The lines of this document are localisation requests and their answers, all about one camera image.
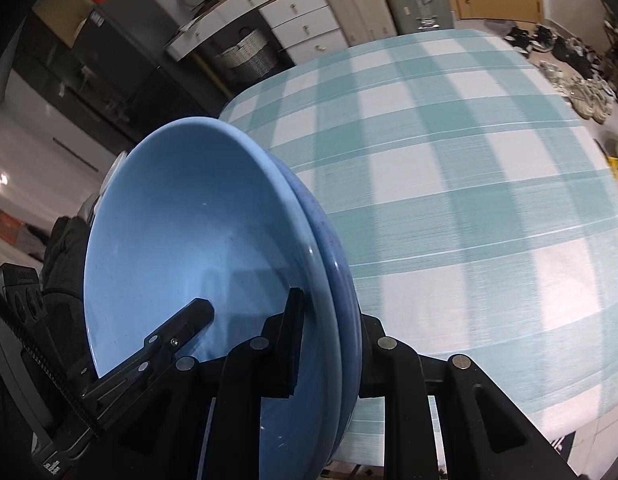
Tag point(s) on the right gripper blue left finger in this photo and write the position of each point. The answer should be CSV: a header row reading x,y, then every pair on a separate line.
x,y
264,367

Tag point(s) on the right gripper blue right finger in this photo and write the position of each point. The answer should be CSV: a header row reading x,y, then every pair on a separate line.
x,y
447,418

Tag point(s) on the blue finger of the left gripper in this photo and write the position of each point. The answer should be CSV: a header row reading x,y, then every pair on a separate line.
x,y
116,391

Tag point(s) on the teal checkered tablecloth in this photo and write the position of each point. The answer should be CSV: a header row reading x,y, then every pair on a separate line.
x,y
476,212

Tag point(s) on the woven laundry basket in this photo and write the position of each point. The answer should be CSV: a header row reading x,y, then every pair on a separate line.
x,y
250,59

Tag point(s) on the dark grey refrigerator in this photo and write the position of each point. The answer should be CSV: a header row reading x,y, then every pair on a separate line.
x,y
123,43

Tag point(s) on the white drawer desk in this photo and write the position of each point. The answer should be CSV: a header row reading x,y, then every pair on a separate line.
x,y
305,29

